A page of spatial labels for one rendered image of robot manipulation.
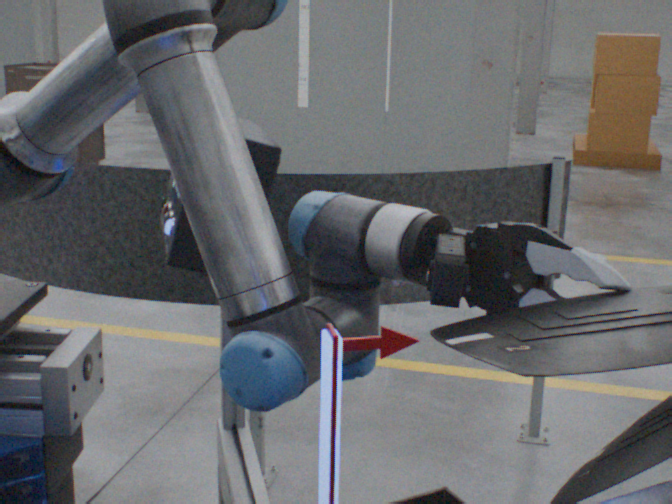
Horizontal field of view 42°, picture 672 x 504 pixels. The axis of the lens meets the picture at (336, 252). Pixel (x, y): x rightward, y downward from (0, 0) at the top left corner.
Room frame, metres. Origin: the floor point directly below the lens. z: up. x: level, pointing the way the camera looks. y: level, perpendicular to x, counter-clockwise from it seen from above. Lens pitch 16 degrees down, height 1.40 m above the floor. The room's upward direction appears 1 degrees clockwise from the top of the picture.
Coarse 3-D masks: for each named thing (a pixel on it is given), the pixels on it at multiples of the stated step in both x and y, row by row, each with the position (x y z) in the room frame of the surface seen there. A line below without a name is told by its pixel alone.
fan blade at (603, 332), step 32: (640, 288) 0.69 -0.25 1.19; (480, 320) 0.67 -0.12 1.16; (512, 320) 0.64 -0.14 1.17; (544, 320) 0.62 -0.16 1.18; (576, 320) 0.61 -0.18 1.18; (608, 320) 0.61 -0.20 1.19; (640, 320) 0.61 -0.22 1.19; (480, 352) 0.56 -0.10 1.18; (544, 352) 0.55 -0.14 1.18; (576, 352) 0.55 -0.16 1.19; (608, 352) 0.55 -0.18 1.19; (640, 352) 0.55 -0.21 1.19
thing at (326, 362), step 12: (324, 336) 0.56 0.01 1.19; (324, 348) 0.56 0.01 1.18; (324, 360) 0.56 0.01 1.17; (324, 372) 0.56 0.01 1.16; (324, 384) 0.56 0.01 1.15; (324, 396) 0.56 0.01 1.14; (324, 408) 0.56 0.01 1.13; (324, 420) 0.56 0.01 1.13; (324, 432) 0.56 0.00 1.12; (324, 444) 0.56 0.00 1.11; (324, 456) 0.56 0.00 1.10; (324, 468) 0.55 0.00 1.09; (324, 480) 0.55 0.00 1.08; (324, 492) 0.55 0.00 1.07
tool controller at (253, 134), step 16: (256, 128) 1.28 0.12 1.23; (256, 144) 1.12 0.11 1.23; (272, 144) 1.13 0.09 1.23; (256, 160) 1.12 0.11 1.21; (272, 160) 1.13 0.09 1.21; (272, 176) 1.13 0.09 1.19; (176, 192) 1.18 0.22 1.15; (176, 208) 1.13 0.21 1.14; (176, 224) 1.10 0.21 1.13; (176, 240) 1.10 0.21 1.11; (192, 240) 1.11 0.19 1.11; (176, 256) 1.10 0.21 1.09; (192, 256) 1.11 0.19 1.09
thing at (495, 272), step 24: (432, 216) 0.82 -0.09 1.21; (408, 240) 0.80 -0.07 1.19; (432, 240) 0.81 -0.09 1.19; (480, 240) 0.76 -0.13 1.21; (504, 240) 0.74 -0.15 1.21; (408, 264) 0.80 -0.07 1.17; (480, 264) 0.75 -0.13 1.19; (504, 264) 0.74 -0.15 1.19; (528, 264) 0.76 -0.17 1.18; (480, 288) 0.75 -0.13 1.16; (504, 288) 0.74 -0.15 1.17; (528, 288) 0.77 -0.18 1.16
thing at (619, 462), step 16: (656, 416) 0.80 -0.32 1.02; (624, 432) 0.85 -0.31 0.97; (640, 432) 0.80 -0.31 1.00; (656, 432) 0.77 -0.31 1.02; (608, 448) 0.83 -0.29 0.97; (624, 448) 0.79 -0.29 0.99; (640, 448) 0.76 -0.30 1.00; (656, 448) 0.74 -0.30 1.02; (592, 464) 0.82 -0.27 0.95; (608, 464) 0.78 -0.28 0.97; (624, 464) 0.76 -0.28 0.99; (640, 464) 0.74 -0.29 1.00; (656, 464) 0.72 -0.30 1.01; (592, 480) 0.77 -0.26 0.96; (608, 480) 0.75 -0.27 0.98; (624, 480) 0.73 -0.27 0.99; (560, 496) 0.79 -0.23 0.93; (576, 496) 0.76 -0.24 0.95
